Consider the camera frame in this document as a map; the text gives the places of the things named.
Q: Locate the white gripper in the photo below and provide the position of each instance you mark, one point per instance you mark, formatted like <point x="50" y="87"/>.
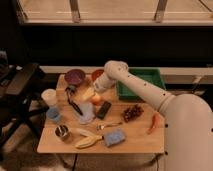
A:
<point x="101" y="84"/>

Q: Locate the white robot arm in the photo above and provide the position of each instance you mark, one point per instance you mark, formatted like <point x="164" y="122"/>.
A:
<point x="189" y="135"/>

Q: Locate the red bowl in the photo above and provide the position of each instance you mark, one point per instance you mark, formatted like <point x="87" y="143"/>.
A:
<point x="95" y="74"/>

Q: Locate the purple bowl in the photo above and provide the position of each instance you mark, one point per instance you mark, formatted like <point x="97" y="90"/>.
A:
<point x="75" y="77"/>

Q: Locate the orange apple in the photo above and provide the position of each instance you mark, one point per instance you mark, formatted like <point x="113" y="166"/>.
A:
<point x="96" y="99"/>

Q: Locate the light blue cloth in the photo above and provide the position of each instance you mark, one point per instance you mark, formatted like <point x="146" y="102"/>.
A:
<point x="88" y="112"/>

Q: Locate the black dish brush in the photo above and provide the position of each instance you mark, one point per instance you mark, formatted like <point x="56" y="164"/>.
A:
<point x="72" y="103"/>

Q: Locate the black rectangular block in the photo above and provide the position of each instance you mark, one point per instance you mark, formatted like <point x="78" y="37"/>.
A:
<point x="103" y="110"/>

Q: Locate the white cup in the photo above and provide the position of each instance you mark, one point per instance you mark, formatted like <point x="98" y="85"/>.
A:
<point x="49" y="96"/>

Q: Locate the blue cup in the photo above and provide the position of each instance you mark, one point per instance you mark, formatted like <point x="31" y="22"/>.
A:
<point x="53" y="114"/>

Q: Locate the yellow banana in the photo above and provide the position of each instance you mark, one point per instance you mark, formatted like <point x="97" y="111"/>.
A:
<point x="88" y="140"/>

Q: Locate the metal can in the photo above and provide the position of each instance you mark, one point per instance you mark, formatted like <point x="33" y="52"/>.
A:
<point x="62" y="132"/>

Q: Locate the bunch of dark grapes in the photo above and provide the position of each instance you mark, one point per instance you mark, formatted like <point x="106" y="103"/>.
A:
<point x="132" y="113"/>

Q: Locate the blue sponge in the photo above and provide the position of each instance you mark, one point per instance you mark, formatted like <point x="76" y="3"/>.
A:
<point x="114" y="137"/>

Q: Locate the green plastic bin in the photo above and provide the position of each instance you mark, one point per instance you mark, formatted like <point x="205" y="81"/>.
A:
<point x="152" y="76"/>

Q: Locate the red chili pepper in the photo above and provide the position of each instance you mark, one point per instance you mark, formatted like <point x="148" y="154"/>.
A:
<point x="154" y="123"/>

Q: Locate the black chair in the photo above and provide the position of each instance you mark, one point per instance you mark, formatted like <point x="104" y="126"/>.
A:
<point x="18" y="88"/>

